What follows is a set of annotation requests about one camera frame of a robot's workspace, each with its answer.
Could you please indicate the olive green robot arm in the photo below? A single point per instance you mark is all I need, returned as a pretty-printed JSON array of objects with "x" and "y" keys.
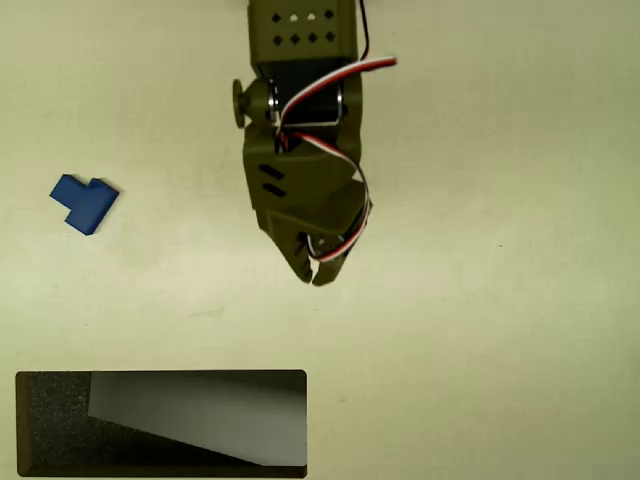
[{"x": 300, "y": 165}]

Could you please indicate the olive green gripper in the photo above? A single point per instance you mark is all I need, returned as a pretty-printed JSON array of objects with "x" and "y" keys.
[{"x": 292, "y": 239}]

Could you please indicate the blue T-shaped block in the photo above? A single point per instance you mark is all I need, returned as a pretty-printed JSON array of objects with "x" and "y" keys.
[{"x": 85, "y": 205}]

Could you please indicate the dark rectangular bin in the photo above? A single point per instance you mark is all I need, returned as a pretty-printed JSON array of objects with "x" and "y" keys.
[{"x": 160, "y": 425}]

